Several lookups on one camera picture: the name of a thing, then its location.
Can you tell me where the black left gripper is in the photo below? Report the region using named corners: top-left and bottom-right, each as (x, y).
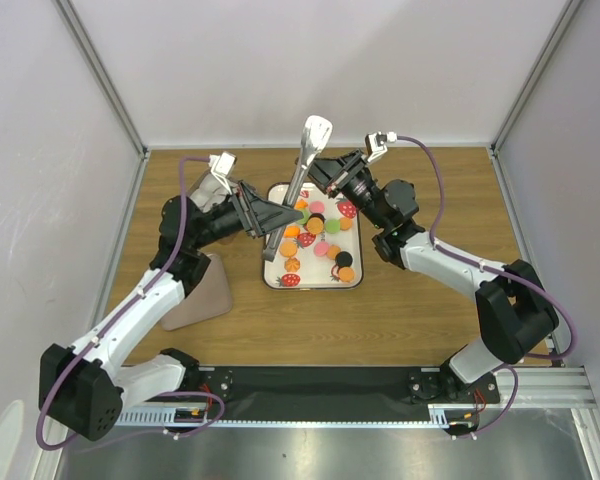
top-left (190, 181), bottom-right (301, 250)

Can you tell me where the pink macaron cookie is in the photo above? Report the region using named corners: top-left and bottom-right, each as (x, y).
top-left (309, 201), bottom-right (325, 213)
top-left (314, 241), bottom-right (329, 257)

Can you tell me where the orange waffle round cookie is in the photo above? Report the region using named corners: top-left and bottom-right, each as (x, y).
top-left (306, 217), bottom-right (324, 235)

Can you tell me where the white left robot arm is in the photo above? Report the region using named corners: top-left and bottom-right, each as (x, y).
top-left (36, 182), bottom-right (301, 451)

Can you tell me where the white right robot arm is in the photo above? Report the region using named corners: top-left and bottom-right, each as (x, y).
top-left (308, 150), bottom-right (559, 402)

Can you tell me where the pink macaron cookie top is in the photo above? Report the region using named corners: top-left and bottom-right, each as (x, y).
top-left (309, 201), bottom-right (325, 213)

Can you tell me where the green macaron cookie left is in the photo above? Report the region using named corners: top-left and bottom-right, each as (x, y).
top-left (297, 209), bottom-right (310, 225)

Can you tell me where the green macaron cookie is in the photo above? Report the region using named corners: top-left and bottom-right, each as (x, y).
top-left (297, 209), bottom-right (310, 225)
top-left (324, 219), bottom-right (341, 234)

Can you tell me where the orange waffle cookie left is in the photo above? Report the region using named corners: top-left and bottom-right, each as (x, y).
top-left (279, 241), bottom-right (298, 258)

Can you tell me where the black sandwich cookie centre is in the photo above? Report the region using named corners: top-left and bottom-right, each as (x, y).
top-left (309, 213), bottom-right (325, 224)

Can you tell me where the black sandwich cookie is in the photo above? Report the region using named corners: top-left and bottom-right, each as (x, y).
top-left (309, 213), bottom-right (325, 224)
top-left (335, 251), bottom-right (353, 268)

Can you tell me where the orange flower shaped cookie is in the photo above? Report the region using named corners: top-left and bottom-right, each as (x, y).
top-left (284, 257), bottom-right (301, 273)

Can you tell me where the green macaron cookie right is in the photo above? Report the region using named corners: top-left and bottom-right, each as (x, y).
top-left (324, 219), bottom-right (341, 234)

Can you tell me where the orange cookie upper right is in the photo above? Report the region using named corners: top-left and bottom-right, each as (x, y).
top-left (339, 217), bottom-right (354, 231)

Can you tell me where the white strawberry print tray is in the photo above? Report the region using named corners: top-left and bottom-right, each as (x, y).
top-left (263, 183), bottom-right (363, 290)

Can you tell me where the brown cookie tin box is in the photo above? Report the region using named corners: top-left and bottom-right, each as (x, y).
top-left (187, 172), bottom-right (230, 213)

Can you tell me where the black sandwich cookie lower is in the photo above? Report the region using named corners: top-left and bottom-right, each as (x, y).
top-left (335, 251), bottom-right (353, 268)

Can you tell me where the orange cookie bottom right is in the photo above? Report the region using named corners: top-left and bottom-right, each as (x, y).
top-left (337, 267), bottom-right (355, 283)

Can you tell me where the brown tin lid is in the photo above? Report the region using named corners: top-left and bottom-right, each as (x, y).
top-left (159, 254), bottom-right (233, 331)

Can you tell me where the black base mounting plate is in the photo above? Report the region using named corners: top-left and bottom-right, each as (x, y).
top-left (199, 366), bottom-right (500, 424)

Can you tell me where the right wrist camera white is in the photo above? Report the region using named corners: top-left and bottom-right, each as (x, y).
top-left (365, 131), bottom-right (397, 165)

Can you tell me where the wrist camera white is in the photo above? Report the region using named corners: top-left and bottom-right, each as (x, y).
top-left (365, 131), bottom-right (397, 165)
top-left (208, 152), bottom-right (236, 194)

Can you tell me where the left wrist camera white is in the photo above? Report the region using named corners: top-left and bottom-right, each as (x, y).
top-left (208, 152), bottom-right (236, 194)

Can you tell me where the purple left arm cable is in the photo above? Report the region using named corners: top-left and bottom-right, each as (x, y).
top-left (35, 155), bottom-right (226, 451)

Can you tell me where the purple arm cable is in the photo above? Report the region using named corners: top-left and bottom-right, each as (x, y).
top-left (397, 135), bottom-right (580, 441)
top-left (35, 155), bottom-right (226, 451)

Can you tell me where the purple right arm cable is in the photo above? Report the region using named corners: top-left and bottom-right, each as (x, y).
top-left (397, 135), bottom-right (580, 441)

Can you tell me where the aluminium frame rail front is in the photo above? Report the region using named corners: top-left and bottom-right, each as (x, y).
top-left (116, 366), bottom-right (596, 430)

